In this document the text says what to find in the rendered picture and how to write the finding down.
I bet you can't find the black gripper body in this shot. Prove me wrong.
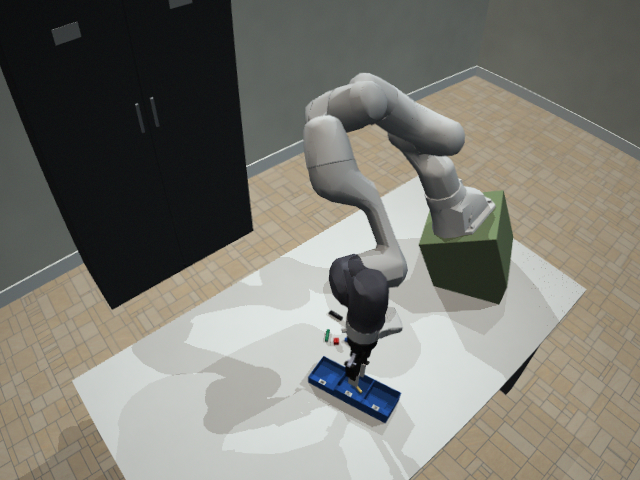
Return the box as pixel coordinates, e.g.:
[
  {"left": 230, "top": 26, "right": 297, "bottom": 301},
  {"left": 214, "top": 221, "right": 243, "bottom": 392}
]
[{"left": 347, "top": 336, "right": 378, "bottom": 359}]

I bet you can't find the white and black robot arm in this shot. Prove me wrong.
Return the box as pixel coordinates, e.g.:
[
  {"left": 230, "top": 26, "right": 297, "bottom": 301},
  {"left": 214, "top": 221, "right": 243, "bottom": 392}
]
[{"left": 303, "top": 73, "right": 496, "bottom": 344}]

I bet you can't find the blue rack of labelled bins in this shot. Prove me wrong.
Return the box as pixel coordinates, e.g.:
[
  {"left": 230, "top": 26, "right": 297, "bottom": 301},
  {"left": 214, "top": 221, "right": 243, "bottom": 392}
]
[{"left": 308, "top": 356, "right": 401, "bottom": 424}]

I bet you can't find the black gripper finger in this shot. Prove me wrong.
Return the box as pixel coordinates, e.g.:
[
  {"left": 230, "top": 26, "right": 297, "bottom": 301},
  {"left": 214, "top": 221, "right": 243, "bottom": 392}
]
[
  {"left": 344, "top": 352, "right": 367, "bottom": 387},
  {"left": 360, "top": 351, "right": 371, "bottom": 378}
]

